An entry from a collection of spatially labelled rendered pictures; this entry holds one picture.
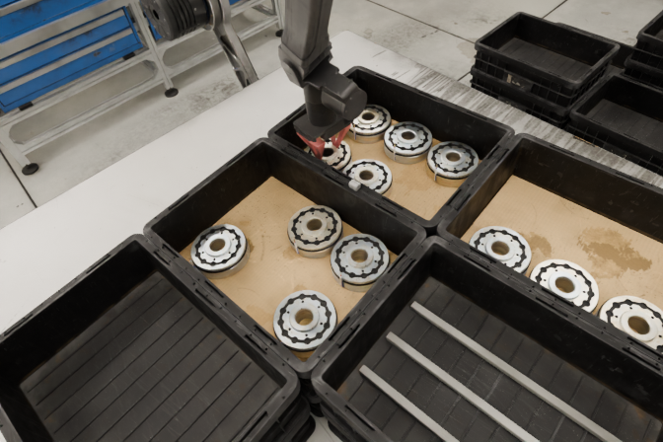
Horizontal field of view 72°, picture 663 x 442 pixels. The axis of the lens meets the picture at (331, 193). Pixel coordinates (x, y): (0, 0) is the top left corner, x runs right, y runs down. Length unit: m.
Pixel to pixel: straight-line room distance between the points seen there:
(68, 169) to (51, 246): 1.42
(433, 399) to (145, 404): 0.43
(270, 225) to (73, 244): 0.53
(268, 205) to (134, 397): 0.41
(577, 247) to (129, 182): 1.05
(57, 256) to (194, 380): 0.57
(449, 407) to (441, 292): 0.18
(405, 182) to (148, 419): 0.62
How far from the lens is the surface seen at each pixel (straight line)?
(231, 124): 1.36
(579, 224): 0.95
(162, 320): 0.86
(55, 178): 2.65
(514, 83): 1.81
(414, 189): 0.94
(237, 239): 0.87
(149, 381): 0.82
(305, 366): 0.65
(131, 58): 2.68
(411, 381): 0.75
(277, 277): 0.84
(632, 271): 0.92
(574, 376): 0.80
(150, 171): 1.31
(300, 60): 0.73
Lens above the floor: 1.53
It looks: 49 degrees down
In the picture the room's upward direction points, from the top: 8 degrees counter-clockwise
